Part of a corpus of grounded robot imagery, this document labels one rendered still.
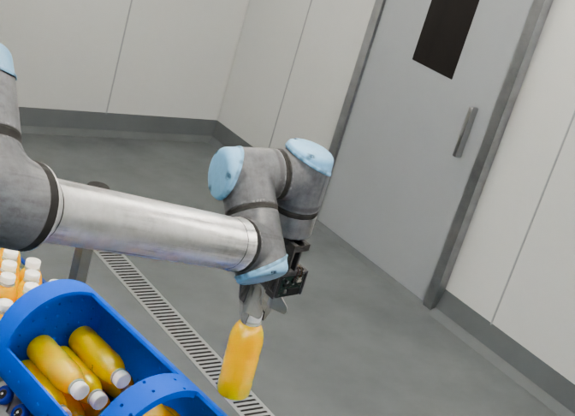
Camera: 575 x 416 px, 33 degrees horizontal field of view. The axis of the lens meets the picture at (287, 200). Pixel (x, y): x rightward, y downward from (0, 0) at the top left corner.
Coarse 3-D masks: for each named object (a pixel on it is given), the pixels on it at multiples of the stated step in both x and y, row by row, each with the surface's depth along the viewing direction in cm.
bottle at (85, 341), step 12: (72, 336) 225; (84, 336) 224; (96, 336) 224; (72, 348) 225; (84, 348) 222; (96, 348) 221; (108, 348) 221; (84, 360) 222; (96, 360) 219; (108, 360) 218; (120, 360) 219; (96, 372) 219; (108, 372) 217
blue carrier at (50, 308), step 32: (64, 288) 221; (0, 320) 218; (32, 320) 223; (64, 320) 230; (96, 320) 237; (0, 352) 216; (128, 352) 229; (32, 384) 207; (160, 384) 196; (192, 384) 202
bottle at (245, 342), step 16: (240, 320) 189; (240, 336) 188; (256, 336) 189; (240, 352) 189; (256, 352) 190; (224, 368) 192; (240, 368) 190; (256, 368) 193; (224, 384) 192; (240, 384) 192; (240, 400) 194
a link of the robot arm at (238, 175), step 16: (224, 160) 164; (240, 160) 164; (256, 160) 165; (272, 160) 167; (288, 160) 169; (208, 176) 169; (224, 176) 164; (240, 176) 163; (256, 176) 164; (272, 176) 167; (288, 176) 168; (224, 192) 164; (240, 192) 163; (256, 192) 163; (272, 192) 166; (224, 208) 166
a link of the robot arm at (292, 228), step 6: (282, 216) 174; (282, 222) 175; (288, 222) 174; (294, 222) 174; (300, 222) 174; (306, 222) 175; (312, 222) 176; (282, 228) 175; (288, 228) 175; (294, 228) 175; (300, 228) 175; (306, 228) 176; (312, 228) 178; (282, 234) 175; (288, 234) 175; (294, 234) 175; (300, 234) 176; (306, 234) 177
